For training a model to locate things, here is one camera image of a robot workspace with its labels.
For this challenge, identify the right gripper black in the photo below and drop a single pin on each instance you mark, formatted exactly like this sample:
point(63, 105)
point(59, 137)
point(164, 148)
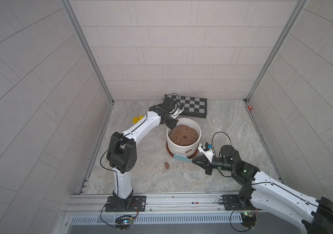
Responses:
point(204, 163)

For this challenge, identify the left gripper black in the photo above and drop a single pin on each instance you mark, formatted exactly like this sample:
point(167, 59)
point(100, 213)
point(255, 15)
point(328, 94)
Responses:
point(171, 122)

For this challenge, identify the white ceramic pot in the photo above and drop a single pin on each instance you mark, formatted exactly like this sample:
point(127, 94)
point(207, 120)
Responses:
point(184, 150)

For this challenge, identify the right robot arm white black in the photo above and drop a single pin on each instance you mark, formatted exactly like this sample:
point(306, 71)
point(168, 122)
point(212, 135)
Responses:
point(260, 191)

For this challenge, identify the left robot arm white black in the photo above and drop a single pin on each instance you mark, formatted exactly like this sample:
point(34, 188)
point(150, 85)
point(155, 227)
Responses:
point(122, 151)

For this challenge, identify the brown mud in pot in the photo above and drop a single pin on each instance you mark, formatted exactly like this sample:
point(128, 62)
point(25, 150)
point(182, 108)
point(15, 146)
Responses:
point(183, 135)

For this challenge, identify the fallen mud piece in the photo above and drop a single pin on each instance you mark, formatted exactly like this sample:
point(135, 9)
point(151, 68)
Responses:
point(166, 164)

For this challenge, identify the terracotta saucer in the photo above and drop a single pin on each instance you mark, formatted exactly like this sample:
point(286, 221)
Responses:
point(190, 157)

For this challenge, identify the black grey checkerboard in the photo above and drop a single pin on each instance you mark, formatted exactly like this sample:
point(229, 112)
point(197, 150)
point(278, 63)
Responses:
point(193, 106)

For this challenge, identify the yellow plastic block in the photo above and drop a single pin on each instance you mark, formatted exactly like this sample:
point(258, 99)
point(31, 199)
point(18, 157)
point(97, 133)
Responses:
point(137, 119)

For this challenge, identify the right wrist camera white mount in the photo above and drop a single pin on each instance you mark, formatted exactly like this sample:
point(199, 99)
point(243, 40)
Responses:
point(208, 151)

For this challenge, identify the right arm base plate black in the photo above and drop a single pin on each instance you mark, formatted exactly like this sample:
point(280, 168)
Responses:
point(232, 202)

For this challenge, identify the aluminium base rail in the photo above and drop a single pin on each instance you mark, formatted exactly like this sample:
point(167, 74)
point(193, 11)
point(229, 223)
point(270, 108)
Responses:
point(156, 203)

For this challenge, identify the right circuit board with wires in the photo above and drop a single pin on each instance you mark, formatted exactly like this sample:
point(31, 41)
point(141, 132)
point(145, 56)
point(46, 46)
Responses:
point(249, 220)

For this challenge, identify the circuit board with wires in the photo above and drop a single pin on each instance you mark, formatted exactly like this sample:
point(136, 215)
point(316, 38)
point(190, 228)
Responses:
point(249, 220)
point(124, 222)

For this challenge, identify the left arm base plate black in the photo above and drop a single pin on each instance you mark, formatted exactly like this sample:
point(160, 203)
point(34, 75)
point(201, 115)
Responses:
point(133, 204)

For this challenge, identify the left circuit board with wires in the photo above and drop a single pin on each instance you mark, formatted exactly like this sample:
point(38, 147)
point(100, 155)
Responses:
point(124, 222)

